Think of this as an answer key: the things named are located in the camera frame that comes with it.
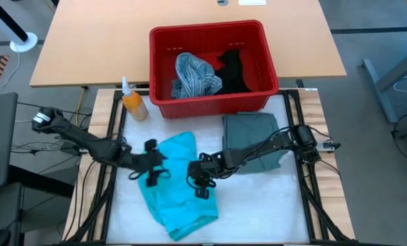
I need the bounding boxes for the grey-green trousers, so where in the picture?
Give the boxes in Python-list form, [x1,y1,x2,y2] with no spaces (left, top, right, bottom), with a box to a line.
[221,111,290,174]

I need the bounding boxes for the grey metal table leg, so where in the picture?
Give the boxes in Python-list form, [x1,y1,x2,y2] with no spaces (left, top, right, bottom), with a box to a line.
[361,43,407,124]

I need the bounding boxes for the white pole stand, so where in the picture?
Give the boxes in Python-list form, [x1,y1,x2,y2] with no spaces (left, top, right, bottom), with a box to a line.
[0,0,39,54]

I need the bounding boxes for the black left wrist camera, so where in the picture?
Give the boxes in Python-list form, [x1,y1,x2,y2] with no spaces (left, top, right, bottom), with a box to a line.
[143,138,159,154]

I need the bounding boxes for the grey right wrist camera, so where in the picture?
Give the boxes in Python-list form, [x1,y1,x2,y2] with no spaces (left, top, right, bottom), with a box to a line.
[195,187,211,201]

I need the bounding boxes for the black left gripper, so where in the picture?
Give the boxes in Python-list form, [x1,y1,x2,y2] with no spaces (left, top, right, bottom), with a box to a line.
[120,150,169,188]

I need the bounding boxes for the large tan wooden desk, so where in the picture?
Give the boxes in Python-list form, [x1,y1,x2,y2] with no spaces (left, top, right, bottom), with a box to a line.
[29,0,347,89]

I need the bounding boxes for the turquoise garment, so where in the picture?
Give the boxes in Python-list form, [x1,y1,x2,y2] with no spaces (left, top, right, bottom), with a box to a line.
[137,131,220,242]

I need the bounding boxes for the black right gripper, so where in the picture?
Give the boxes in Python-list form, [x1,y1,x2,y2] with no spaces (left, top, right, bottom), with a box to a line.
[186,152,227,189]

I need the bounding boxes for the red plastic laundry bin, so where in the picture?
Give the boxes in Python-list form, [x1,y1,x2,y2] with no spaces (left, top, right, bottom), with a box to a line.
[148,19,281,120]

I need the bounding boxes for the orange spray bottle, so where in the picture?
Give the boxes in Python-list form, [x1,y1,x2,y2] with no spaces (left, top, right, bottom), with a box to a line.
[121,76,149,122]

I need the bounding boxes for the yellow cable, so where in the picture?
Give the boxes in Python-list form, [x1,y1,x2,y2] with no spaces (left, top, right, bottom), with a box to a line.
[74,87,87,129]

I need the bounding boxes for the blue grey striped garment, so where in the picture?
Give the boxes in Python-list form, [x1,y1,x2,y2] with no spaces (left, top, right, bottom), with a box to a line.
[171,51,223,100]

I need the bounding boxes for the black aluminium table frame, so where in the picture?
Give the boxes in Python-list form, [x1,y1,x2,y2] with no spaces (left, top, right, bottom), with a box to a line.
[61,87,353,246]

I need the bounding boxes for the black garment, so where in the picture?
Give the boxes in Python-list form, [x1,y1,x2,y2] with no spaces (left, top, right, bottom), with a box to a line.
[212,49,253,96]

